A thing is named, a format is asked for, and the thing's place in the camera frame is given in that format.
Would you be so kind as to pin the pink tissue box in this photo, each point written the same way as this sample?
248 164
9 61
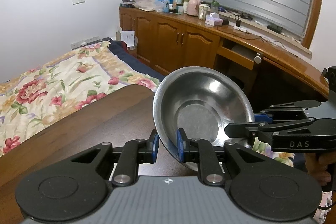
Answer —
213 19

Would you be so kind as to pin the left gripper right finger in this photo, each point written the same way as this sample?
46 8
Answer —
202 153

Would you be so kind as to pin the small steel bowl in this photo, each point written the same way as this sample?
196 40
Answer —
201 101

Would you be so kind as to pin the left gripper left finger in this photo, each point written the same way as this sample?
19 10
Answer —
131 155

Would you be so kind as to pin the person right hand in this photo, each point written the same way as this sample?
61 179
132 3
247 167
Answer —
317 170

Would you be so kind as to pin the blue photo box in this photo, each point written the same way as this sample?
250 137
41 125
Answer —
167 5

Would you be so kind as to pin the floral bed blanket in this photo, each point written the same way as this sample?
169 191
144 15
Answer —
42 96

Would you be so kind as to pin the white wall switch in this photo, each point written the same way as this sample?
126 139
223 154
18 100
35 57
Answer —
75 2

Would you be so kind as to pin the pink thermos jug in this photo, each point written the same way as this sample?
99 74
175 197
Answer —
193 7

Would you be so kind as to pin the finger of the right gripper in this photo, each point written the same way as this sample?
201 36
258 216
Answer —
263 117
243 130

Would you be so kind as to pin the white paper bag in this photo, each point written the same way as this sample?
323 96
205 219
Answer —
128 37

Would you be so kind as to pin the wooden sideboard cabinet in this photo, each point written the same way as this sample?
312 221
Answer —
167 42

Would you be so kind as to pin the white wall socket strip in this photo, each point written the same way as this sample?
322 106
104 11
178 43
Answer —
85 42

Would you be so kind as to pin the white lidded jar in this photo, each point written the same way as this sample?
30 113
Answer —
202 13

